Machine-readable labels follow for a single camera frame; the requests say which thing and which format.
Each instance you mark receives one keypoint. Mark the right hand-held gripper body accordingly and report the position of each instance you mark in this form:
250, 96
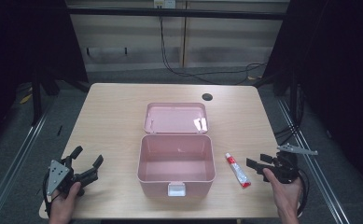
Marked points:
286, 168

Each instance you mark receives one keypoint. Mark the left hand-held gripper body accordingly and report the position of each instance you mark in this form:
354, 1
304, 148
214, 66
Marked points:
58, 174

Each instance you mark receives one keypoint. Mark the red and white ointment tube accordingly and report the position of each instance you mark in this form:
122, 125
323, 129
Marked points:
238, 171

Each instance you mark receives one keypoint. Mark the pink plastic storage box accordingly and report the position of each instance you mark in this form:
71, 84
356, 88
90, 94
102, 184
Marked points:
176, 155

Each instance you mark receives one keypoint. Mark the person's right hand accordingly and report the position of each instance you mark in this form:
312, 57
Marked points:
286, 196

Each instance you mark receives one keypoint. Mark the person's left hand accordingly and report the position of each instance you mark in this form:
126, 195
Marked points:
62, 205

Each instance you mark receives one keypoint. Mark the small black floor object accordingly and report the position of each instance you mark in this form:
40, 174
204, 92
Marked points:
59, 130

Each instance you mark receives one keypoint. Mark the black stand pole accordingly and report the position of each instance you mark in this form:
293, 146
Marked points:
36, 99

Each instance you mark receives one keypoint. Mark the dark curtain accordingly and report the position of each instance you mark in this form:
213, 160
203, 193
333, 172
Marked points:
334, 77
20, 43

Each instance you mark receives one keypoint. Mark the black horizontal metal bar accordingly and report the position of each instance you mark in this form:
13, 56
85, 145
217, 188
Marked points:
176, 13

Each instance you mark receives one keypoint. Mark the metal floor rail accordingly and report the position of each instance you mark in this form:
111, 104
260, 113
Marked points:
316, 168
17, 155

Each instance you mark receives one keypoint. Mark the white wall socket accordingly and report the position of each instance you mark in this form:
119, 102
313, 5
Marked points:
164, 3

